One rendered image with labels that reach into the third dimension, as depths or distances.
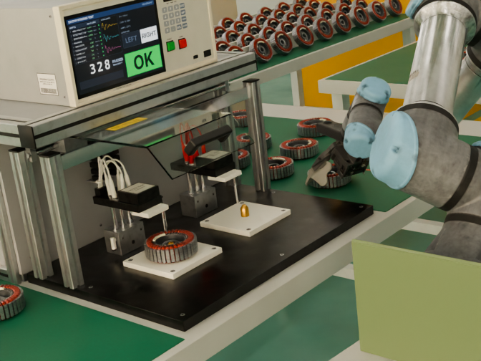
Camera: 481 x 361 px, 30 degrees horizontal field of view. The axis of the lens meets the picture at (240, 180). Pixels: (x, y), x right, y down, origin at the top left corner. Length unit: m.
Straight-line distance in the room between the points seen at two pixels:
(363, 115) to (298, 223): 0.28
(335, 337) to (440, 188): 1.74
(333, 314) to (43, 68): 1.73
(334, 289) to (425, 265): 2.10
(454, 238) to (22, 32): 0.99
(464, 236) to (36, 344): 0.80
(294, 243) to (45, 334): 0.55
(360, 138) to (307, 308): 1.46
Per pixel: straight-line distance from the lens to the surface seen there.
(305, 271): 1.84
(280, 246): 1.92
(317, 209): 2.10
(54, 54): 1.88
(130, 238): 1.99
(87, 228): 2.08
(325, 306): 3.35
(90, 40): 1.88
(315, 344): 3.11
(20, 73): 1.99
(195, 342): 1.63
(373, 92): 2.06
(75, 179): 2.03
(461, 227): 1.46
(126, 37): 1.94
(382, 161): 1.45
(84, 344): 1.68
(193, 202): 2.12
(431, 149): 1.45
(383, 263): 1.43
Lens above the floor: 1.51
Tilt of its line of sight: 18 degrees down
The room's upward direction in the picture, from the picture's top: 7 degrees counter-clockwise
